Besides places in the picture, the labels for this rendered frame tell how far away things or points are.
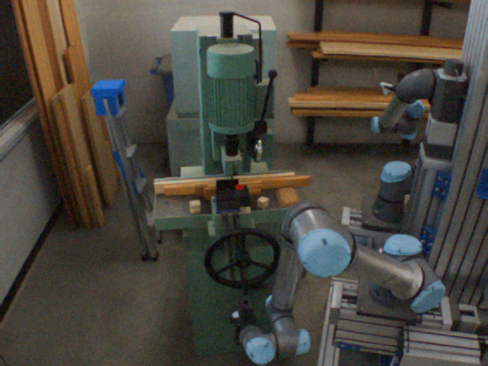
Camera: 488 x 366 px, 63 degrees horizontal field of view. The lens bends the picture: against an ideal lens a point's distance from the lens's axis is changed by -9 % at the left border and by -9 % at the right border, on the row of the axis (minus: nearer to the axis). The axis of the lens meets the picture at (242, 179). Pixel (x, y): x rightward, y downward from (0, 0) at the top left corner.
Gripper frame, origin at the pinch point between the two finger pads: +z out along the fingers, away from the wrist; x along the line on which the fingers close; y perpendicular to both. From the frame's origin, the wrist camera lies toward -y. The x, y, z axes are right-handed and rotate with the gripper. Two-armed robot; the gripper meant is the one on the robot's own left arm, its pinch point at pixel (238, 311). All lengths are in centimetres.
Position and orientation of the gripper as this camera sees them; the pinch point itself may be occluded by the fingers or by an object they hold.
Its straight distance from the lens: 158.7
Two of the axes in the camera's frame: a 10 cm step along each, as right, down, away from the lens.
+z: -2.0, 0.1, 9.8
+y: 0.4, 10.0, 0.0
